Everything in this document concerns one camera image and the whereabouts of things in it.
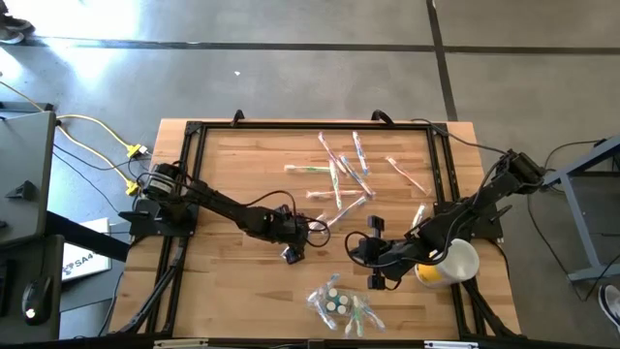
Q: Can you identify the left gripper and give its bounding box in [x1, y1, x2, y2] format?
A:
[263, 206, 312, 266]

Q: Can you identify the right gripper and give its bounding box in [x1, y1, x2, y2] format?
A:
[347, 215, 428, 292]

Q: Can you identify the yellow green toothbrush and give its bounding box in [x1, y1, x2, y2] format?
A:
[409, 202, 430, 232]

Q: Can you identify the yellow canister with white lid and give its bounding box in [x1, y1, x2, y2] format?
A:
[414, 237, 481, 291]

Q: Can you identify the orange yellow toothbrush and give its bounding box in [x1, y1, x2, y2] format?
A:
[385, 154, 431, 197]

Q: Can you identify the clear bag of toothbrushes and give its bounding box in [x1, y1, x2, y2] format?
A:
[344, 295, 365, 339]

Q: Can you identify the purple wrapped toothbrush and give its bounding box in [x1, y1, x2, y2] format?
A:
[317, 130, 349, 175]

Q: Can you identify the grey metal stand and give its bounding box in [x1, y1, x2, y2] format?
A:
[535, 134, 620, 285]

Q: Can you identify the white printed box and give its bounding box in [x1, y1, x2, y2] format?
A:
[61, 216, 113, 283]

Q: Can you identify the black diagonal beam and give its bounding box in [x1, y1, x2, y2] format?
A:
[46, 210, 132, 263]

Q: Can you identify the person's shoe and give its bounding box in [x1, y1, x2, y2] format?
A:
[0, 27, 25, 46]
[598, 283, 620, 332]
[0, 13, 36, 36]

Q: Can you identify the black computer mouse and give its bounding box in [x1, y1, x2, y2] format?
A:
[21, 274, 53, 327]

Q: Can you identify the small black desk object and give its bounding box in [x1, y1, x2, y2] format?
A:
[4, 179, 38, 202]

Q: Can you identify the grey desk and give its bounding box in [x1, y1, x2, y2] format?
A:
[0, 101, 58, 249]

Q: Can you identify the dark grey side table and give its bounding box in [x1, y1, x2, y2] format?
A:
[0, 235, 65, 346]

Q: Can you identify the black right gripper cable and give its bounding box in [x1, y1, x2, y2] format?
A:
[343, 230, 372, 269]

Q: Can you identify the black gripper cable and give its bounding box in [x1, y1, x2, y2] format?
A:
[343, 230, 372, 269]
[239, 189, 332, 249]

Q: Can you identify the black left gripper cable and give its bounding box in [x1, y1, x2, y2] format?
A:
[239, 189, 332, 249]

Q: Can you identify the silver metal bracket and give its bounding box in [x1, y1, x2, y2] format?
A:
[153, 337, 210, 349]
[423, 339, 481, 349]

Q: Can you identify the black aluminium table frame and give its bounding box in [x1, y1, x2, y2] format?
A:
[108, 119, 523, 340]

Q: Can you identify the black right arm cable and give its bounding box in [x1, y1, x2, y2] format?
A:
[410, 116, 510, 159]

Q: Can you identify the yellow floor cable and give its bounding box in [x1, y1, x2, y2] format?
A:
[56, 125, 141, 196]
[0, 79, 144, 159]

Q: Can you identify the black floor cable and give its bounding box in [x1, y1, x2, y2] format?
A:
[525, 191, 620, 304]
[542, 139, 606, 196]
[51, 143, 122, 214]

